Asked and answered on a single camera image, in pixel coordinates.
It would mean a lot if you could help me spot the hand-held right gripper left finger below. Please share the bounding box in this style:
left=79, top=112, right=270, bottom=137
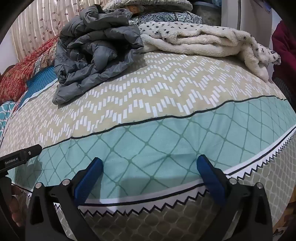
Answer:
left=25, top=157, right=104, bottom=241

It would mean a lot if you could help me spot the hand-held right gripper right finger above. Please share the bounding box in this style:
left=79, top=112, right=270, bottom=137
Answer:
left=196, top=154, right=274, bottom=241

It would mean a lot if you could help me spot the grey puffer jacket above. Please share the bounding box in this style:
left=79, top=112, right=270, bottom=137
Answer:
left=52, top=5, right=145, bottom=105

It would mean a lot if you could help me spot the person's left hand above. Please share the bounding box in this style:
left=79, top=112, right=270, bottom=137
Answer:
left=10, top=185, right=25, bottom=228

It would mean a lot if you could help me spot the teal lattice print cloth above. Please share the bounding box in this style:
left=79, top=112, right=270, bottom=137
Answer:
left=0, top=100, right=18, bottom=140

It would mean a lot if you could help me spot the red floral patterned quilt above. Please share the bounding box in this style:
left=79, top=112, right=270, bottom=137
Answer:
left=0, top=36, right=60, bottom=103

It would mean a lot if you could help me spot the blue textured sheet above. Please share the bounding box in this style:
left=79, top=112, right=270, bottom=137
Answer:
left=17, top=66, right=58, bottom=109

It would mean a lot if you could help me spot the beige and teal patterned bedsheet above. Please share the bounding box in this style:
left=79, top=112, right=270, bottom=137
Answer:
left=0, top=51, right=296, bottom=241

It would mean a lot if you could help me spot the white fleece blanket black print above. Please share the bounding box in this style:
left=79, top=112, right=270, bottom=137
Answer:
left=139, top=21, right=282, bottom=83

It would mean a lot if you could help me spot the beige leaf print curtain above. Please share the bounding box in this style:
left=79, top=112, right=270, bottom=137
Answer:
left=10, top=0, right=112, bottom=61

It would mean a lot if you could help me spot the maroon cloth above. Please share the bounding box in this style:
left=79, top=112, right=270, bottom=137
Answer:
left=271, top=20, right=296, bottom=77

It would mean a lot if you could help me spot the blue white patterned pillow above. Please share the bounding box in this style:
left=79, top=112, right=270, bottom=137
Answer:
left=128, top=11, right=203, bottom=26

